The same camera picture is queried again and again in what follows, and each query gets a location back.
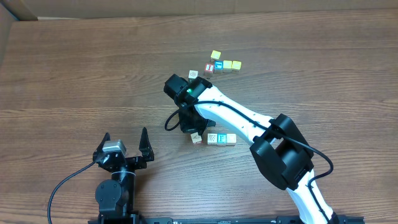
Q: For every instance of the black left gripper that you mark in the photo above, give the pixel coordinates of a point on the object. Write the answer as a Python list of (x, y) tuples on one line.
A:
[(128, 160)]

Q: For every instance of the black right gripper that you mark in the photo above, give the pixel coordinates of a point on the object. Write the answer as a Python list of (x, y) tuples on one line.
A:
[(193, 126)]

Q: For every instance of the white block green side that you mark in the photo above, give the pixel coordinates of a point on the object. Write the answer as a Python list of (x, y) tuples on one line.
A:
[(193, 74)]

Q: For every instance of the white block red side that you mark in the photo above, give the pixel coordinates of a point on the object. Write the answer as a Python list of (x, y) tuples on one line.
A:
[(196, 138)]

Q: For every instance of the white letter W block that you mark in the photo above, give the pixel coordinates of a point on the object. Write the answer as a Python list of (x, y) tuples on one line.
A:
[(212, 139)]

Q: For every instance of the blue letter P block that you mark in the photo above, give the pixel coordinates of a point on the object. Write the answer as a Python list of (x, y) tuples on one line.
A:
[(221, 139)]

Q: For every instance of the lone yellow block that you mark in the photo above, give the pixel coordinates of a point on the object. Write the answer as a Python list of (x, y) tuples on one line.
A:
[(231, 139)]

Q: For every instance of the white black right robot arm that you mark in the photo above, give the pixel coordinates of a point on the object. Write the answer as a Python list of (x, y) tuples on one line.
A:
[(279, 150)]

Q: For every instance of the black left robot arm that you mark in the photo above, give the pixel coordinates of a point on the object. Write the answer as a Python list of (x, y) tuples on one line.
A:
[(115, 196)]

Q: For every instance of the red letter I block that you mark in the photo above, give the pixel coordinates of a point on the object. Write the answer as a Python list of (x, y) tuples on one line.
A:
[(209, 70)]

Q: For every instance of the yellow block far top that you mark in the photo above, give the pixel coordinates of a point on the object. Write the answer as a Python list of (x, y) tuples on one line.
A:
[(215, 55)]

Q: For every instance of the yellow block middle row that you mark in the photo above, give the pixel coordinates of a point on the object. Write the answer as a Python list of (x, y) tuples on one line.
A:
[(227, 66)]

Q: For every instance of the yellow block row end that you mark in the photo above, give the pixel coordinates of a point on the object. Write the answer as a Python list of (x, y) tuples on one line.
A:
[(236, 66)]

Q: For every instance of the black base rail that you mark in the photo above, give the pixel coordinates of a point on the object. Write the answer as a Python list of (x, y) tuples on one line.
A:
[(168, 220)]

